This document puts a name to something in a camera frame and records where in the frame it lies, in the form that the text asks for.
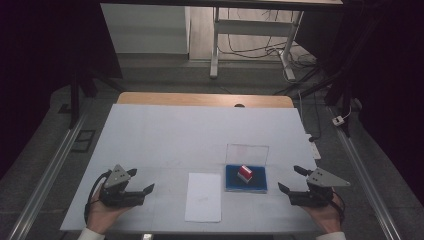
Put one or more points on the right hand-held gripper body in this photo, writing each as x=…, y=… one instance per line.
x=313, y=197

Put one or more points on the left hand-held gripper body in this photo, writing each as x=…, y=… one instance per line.
x=116, y=196

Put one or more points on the blue tray box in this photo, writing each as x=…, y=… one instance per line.
x=256, y=183

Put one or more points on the red and white stamp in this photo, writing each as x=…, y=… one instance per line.
x=245, y=173

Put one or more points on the person's right hand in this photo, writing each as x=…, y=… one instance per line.
x=326, y=216

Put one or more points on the person's left hand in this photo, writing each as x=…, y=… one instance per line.
x=101, y=216

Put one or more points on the white power strip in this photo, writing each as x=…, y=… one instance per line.
x=315, y=150

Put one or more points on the white table cover sheet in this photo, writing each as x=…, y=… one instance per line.
x=166, y=140

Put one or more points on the white paper sheet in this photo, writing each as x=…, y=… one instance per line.
x=203, y=200

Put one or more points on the black floor socket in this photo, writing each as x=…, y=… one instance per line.
x=83, y=140

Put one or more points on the small white adapter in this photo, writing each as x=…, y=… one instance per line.
x=338, y=120

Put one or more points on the black tripod stand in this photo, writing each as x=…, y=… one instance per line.
x=74, y=100

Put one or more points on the dark curtain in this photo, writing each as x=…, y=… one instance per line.
x=33, y=66
x=396, y=83

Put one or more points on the light grey cabinet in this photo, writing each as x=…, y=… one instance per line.
x=145, y=30

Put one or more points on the aluminium rail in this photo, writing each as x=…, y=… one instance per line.
x=46, y=180
x=366, y=180

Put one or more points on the white desk frame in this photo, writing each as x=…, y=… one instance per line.
x=250, y=28

